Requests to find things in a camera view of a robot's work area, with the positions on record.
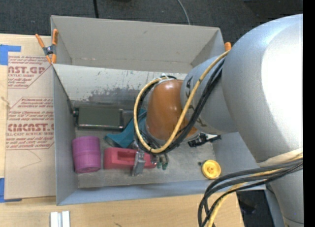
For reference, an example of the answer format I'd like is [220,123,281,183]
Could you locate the brown cardboard board red print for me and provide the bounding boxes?
[0,33,57,201]

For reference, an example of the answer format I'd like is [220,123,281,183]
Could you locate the red hollow block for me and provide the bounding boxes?
[103,147,157,170]

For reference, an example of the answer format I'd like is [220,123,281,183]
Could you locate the dark green flat block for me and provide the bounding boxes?
[73,106,125,130]

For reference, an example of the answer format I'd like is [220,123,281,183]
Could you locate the black cylinder on white bracket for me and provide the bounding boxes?
[188,133,221,148]

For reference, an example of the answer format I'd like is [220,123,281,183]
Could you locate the yellow round disc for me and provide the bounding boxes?
[198,159,222,180]

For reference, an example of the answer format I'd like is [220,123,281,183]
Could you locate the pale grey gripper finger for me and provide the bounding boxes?
[130,150,140,177]
[137,151,147,175]

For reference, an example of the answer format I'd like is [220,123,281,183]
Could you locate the grey metal bin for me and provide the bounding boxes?
[50,15,268,206]

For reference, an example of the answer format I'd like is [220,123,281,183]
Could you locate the purple ribbed cup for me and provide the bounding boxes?
[71,135,102,174]

